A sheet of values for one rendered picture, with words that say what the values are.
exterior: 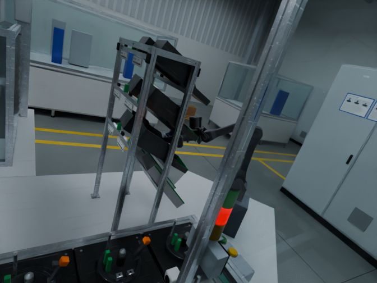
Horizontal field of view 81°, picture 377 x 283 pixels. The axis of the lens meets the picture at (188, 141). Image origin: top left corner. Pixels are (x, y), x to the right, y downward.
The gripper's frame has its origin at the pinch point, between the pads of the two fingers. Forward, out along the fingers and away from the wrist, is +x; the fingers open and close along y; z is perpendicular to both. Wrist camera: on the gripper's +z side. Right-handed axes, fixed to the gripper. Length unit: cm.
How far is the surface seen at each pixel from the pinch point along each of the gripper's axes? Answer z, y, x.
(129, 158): 3.8, 32.7, 18.8
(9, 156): -12, -21, 82
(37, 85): 1, -333, 170
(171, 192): -20.3, 20.9, 1.7
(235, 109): -77, -436, -255
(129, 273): -26, 55, 21
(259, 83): 32, 70, -7
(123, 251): -21, 51, 23
